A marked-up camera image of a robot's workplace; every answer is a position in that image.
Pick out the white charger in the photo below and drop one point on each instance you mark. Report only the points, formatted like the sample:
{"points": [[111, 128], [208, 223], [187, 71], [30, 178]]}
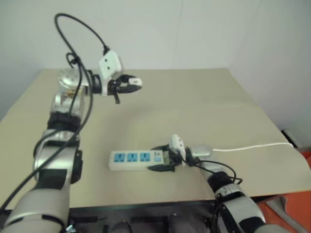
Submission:
{"points": [[135, 81]]}

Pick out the grey flat piece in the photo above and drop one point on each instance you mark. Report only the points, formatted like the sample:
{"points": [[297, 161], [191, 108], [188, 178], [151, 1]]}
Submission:
{"points": [[277, 202]]}

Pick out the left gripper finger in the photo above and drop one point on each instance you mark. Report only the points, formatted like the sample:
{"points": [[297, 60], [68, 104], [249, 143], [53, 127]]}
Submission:
{"points": [[128, 76], [130, 89]]}

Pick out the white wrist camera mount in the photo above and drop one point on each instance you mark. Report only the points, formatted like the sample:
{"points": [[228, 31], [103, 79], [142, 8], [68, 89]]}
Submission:
{"points": [[177, 143], [109, 63]]}

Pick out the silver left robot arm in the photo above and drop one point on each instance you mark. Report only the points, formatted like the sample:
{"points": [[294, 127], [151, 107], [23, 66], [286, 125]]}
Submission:
{"points": [[51, 204]]}

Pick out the white power strip blue sockets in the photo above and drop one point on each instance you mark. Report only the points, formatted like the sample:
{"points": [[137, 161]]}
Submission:
{"points": [[126, 166]]}

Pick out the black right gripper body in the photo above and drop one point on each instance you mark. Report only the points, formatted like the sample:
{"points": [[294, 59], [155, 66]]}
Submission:
{"points": [[171, 159]]}

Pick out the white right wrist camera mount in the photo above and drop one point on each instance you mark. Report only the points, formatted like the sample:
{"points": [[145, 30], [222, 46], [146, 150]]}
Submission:
{"points": [[177, 143]]}

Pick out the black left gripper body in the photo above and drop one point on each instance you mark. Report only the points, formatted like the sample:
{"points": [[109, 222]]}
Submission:
{"points": [[116, 87]]}

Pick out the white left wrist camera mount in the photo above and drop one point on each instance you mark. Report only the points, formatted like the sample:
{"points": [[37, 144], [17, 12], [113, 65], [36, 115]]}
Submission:
{"points": [[109, 63]]}

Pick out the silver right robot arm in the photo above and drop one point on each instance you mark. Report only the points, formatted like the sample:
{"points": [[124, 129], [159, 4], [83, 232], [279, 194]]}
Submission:
{"points": [[245, 208]]}

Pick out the black table edge frame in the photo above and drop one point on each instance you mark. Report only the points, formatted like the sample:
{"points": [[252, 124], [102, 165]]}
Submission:
{"points": [[145, 208]]}

